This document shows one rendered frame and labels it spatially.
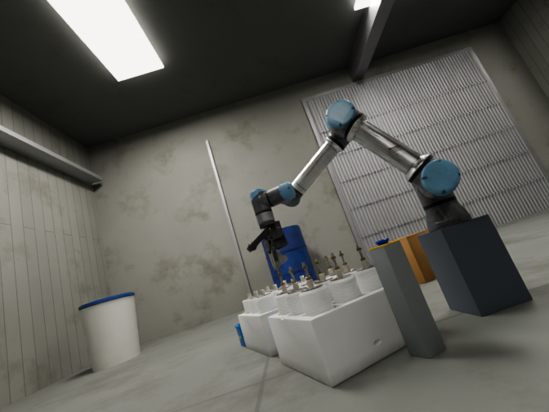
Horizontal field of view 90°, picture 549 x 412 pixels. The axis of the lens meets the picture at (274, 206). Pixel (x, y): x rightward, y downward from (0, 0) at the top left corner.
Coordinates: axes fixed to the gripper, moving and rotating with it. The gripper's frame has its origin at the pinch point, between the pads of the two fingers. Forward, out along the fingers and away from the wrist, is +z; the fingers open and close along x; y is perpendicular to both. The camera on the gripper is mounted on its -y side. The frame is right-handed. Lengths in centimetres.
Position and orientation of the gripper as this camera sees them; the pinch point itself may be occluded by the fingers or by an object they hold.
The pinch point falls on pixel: (276, 270)
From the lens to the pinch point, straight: 115.7
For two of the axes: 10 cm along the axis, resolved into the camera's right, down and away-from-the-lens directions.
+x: -2.1, 3.0, 9.3
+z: 3.1, 9.2, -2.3
